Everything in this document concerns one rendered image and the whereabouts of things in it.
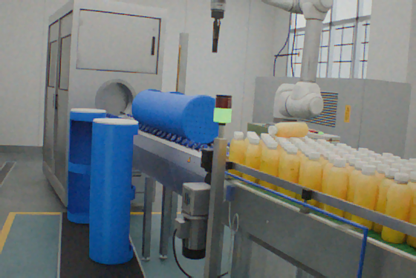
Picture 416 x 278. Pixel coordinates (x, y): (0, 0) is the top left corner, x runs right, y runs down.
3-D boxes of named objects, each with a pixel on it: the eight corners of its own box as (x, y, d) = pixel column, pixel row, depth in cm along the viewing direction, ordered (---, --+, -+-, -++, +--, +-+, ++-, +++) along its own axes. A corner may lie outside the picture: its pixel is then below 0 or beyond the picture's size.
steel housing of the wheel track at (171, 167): (129, 151, 412) (131, 114, 408) (264, 221, 223) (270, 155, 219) (99, 151, 398) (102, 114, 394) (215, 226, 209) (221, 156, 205)
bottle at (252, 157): (240, 181, 184) (243, 140, 182) (255, 181, 187) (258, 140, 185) (247, 185, 178) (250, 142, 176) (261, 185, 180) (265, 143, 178)
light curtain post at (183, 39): (172, 233, 375) (186, 33, 357) (175, 236, 370) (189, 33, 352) (166, 234, 373) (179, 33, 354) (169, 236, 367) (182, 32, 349)
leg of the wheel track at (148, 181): (148, 258, 318) (151, 175, 311) (150, 261, 313) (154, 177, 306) (140, 259, 315) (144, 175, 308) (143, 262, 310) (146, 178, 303)
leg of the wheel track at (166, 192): (165, 256, 324) (169, 175, 318) (168, 259, 319) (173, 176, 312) (157, 257, 322) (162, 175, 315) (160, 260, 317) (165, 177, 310)
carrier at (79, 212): (72, 212, 364) (63, 222, 336) (75, 109, 354) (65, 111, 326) (105, 215, 365) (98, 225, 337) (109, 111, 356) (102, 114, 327)
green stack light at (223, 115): (225, 121, 167) (226, 108, 166) (234, 123, 161) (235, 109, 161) (210, 120, 164) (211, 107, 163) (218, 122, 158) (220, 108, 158)
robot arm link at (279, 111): (288, 117, 288) (292, 85, 286) (304, 120, 271) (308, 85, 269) (267, 116, 281) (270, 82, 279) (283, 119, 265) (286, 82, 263)
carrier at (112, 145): (106, 268, 259) (142, 258, 281) (111, 125, 249) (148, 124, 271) (80, 254, 277) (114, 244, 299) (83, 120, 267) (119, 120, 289)
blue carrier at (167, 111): (163, 128, 336) (169, 91, 334) (221, 146, 259) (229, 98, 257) (128, 124, 322) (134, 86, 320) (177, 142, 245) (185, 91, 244)
